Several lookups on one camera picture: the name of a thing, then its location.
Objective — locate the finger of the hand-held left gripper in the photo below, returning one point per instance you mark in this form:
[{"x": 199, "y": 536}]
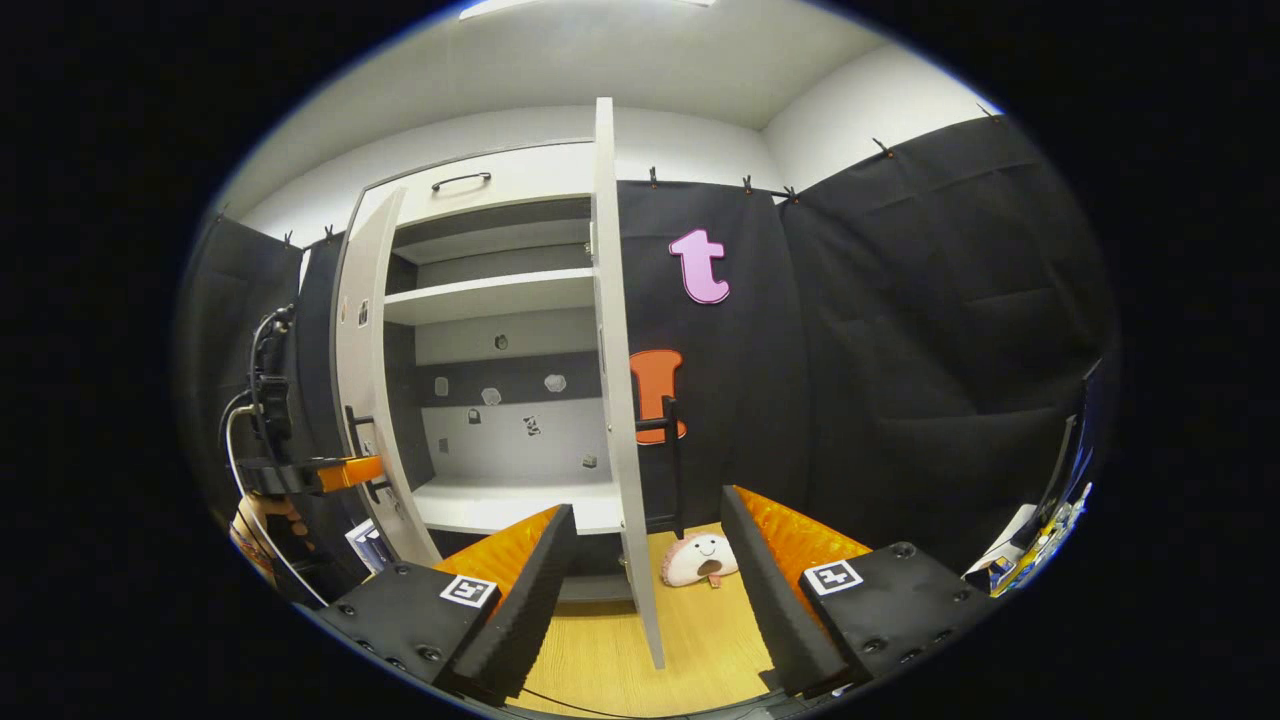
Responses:
[{"x": 350, "y": 472}]

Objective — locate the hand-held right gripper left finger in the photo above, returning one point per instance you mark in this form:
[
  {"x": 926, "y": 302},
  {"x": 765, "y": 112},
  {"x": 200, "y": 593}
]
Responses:
[{"x": 520, "y": 610}]

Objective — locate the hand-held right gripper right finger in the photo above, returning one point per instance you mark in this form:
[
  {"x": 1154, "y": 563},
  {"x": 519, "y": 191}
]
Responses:
[{"x": 770, "y": 600}]

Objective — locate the beige cabinet door camera sticker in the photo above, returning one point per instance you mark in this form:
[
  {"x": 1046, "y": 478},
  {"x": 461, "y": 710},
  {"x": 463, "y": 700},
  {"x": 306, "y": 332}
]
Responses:
[{"x": 358, "y": 370}]

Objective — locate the beige double-door shoe cabinet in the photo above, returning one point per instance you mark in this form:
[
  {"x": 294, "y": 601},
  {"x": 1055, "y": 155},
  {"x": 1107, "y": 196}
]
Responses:
[{"x": 500, "y": 295}]

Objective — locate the beige cabinet door headphone sticker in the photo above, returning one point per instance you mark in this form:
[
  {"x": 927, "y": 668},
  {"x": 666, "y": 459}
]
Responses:
[{"x": 612, "y": 350}]

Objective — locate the blue white books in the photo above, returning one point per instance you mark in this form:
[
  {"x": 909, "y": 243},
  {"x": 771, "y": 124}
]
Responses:
[{"x": 365, "y": 545}]

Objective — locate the pink white plush toy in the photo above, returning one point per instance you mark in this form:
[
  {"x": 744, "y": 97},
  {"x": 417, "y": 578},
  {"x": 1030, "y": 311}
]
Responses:
[{"x": 700, "y": 560}]

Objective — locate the white paper box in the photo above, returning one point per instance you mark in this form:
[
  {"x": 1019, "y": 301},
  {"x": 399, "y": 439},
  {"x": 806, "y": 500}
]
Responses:
[{"x": 1000, "y": 545}]

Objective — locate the black backdrop cloth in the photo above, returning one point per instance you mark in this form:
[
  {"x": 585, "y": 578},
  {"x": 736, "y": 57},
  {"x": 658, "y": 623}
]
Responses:
[{"x": 900, "y": 350}]

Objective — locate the yellow and white clutter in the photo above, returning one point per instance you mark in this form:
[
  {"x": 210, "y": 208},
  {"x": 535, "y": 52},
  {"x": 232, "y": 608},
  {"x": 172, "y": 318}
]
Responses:
[{"x": 1050, "y": 540}]

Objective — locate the row of black cloth clips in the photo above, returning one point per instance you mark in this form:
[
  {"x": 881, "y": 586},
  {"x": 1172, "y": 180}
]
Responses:
[{"x": 652, "y": 177}]

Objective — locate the ceiling light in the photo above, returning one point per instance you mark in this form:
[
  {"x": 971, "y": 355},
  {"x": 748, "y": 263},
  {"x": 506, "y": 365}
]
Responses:
[{"x": 590, "y": 6}]

